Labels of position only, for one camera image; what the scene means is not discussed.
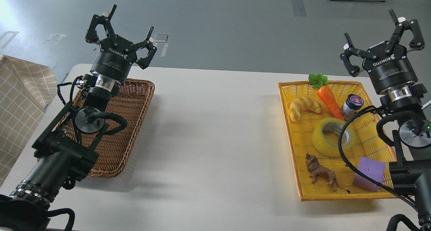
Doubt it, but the yellow plastic basket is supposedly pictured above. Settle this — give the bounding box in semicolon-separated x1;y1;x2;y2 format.
278;81;396;201

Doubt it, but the yellow tape roll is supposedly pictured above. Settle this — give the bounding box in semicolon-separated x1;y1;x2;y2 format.
311;118;357;158

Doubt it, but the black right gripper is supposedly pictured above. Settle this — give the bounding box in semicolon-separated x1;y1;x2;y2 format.
340;9;425;95

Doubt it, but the orange toy carrot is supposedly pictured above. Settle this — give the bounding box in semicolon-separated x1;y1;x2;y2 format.
308;73;344;121

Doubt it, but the purple foam block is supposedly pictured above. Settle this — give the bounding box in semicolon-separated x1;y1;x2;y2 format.
353;156;386;193

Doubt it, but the small dark jar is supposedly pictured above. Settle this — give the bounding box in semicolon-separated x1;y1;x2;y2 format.
340;94;365;122

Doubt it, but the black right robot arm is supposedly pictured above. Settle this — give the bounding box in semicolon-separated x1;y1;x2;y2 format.
338;9;431;231

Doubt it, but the brown toy lion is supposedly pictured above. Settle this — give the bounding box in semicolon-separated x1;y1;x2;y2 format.
306;153;351;194

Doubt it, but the toy croissant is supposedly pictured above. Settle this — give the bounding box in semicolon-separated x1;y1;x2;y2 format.
289;97;322;122

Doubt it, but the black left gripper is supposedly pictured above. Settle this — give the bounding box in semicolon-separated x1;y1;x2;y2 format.
85;4;157;84

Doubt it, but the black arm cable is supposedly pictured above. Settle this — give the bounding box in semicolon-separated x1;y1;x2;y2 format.
338;105;420;209
44;208;75;231

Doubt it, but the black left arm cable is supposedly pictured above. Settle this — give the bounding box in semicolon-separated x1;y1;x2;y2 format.
44;208;75;231

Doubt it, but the beige checkered cloth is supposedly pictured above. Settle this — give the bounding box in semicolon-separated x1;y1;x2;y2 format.
0;55;57;184

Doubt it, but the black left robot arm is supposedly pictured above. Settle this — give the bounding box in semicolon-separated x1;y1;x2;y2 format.
1;4;157;231

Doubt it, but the brown wicker basket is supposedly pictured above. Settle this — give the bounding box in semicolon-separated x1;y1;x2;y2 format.
54;78;156;178

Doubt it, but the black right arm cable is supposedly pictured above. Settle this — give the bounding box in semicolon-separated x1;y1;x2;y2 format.
338;105;420;209

